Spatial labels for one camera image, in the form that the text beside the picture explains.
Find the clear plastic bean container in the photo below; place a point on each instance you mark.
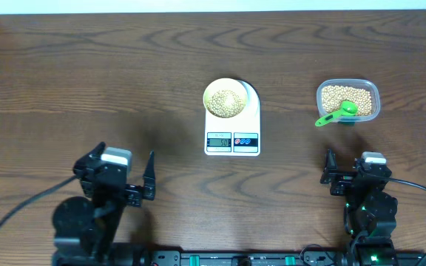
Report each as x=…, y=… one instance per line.
x=356, y=83

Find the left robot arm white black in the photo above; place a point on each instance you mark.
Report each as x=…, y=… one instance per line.
x=85, y=227

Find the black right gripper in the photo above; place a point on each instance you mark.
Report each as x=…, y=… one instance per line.
x=343, y=179

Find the white digital kitchen scale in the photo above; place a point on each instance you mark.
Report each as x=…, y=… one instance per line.
x=236, y=136

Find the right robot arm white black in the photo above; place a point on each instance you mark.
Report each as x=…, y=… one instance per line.
x=369, y=214

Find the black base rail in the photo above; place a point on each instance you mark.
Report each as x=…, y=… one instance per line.
x=264, y=258

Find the pile of soybeans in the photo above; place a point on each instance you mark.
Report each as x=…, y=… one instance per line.
x=333, y=96

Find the soybeans in yellow bowl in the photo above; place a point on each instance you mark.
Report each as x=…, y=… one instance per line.
x=225, y=104

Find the green plastic measuring scoop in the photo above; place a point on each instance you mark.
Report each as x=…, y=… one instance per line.
x=347, y=108

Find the yellow plastic bowl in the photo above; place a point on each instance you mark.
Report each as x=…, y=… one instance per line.
x=224, y=84

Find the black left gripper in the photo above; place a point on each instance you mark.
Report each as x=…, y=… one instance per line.
x=132, y=192

